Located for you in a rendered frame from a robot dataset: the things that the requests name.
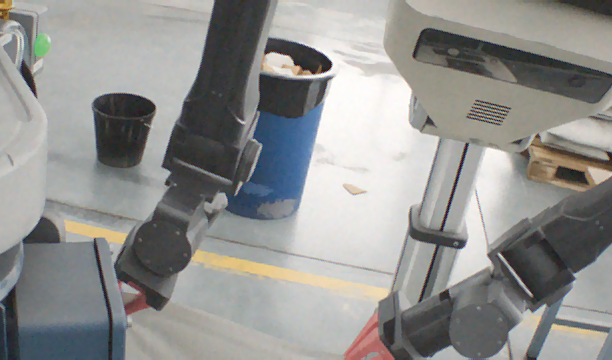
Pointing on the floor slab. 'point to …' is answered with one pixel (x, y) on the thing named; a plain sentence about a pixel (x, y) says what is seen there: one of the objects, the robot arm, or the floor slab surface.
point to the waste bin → (285, 131)
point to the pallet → (542, 171)
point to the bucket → (122, 127)
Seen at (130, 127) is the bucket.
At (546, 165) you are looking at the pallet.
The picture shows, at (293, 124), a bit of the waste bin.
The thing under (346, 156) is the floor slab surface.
